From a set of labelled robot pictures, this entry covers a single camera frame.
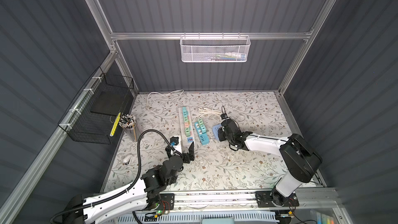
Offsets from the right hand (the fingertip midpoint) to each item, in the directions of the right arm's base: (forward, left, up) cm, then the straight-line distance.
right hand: (222, 130), depth 93 cm
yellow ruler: (-11, +51, +24) cm, 57 cm away
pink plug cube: (+3, +22, +2) cm, 22 cm away
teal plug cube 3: (0, +11, +2) cm, 12 cm away
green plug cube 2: (-2, +21, +2) cm, 21 cm away
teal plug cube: (+16, +24, +2) cm, 29 cm away
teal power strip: (-3, +12, -3) cm, 13 cm away
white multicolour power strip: (-6, +21, -2) cm, 22 cm away
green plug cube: (+7, +23, +2) cm, 24 cm away
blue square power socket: (+3, +4, -2) cm, 5 cm away
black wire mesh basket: (-6, +64, +24) cm, 68 cm away
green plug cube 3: (+6, +13, +1) cm, 15 cm away
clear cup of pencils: (-2, +52, +13) cm, 54 cm away
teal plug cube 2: (+11, +23, +2) cm, 26 cm away
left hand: (-14, +20, +12) cm, 27 cm away
